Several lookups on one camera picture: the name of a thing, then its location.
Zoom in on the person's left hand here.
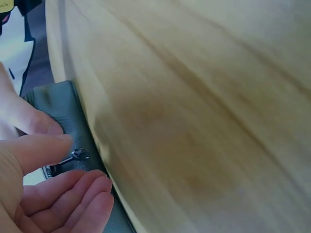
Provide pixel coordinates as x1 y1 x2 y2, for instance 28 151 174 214
0 62 115 233

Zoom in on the white disc with metal rim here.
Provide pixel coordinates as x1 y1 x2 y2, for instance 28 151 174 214
23 165 59 187

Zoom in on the black metal screw knob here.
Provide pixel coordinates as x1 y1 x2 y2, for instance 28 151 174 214
51 148 90 170

